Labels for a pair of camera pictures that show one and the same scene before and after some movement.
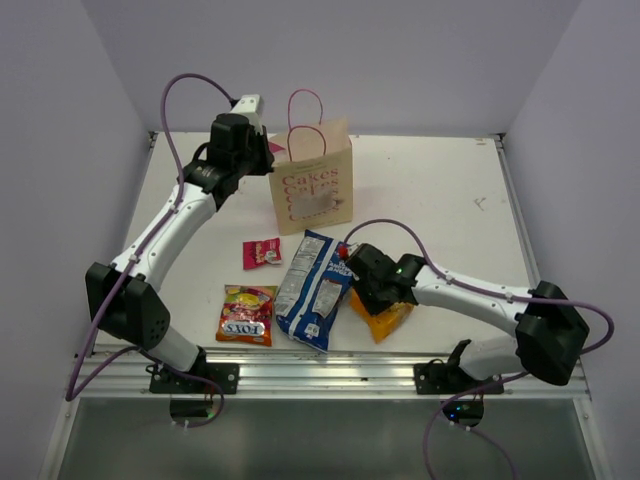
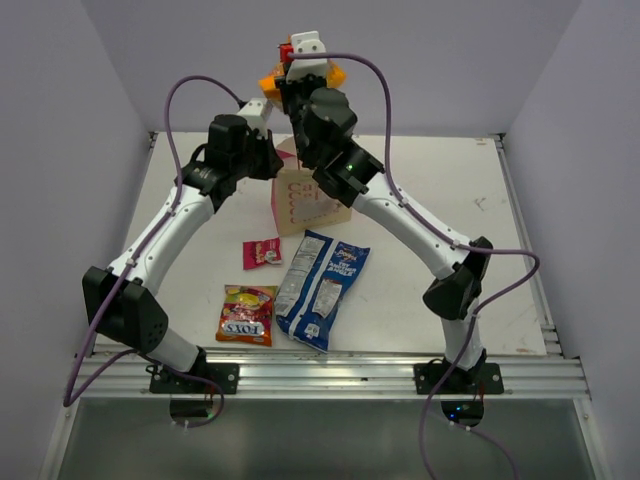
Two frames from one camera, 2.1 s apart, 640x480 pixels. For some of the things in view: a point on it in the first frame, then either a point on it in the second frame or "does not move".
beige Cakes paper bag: x=312 y=179 does not move
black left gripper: x=267 y=157 does not move
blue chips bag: x=313 y=289 does not move
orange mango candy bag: x=384 y=322 → x=335 y=78
